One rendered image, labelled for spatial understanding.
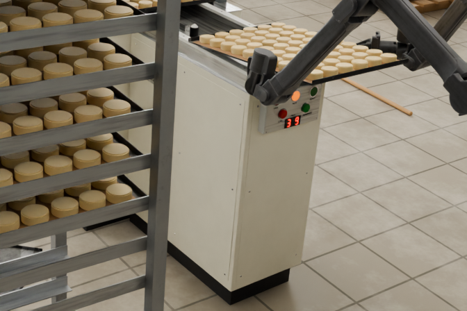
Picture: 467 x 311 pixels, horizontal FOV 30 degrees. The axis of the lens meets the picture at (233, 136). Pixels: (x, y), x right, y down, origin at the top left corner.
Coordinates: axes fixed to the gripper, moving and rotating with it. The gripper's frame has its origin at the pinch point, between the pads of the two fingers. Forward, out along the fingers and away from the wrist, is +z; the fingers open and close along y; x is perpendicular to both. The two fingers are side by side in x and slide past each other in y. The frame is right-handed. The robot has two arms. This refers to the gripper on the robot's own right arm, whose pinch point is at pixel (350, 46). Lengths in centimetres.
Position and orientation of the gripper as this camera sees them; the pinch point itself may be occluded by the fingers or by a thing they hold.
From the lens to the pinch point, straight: 287.0
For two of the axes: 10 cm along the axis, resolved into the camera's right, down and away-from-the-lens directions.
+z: -9.9, -0.8, 1.0
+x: -1.2, 3.6, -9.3
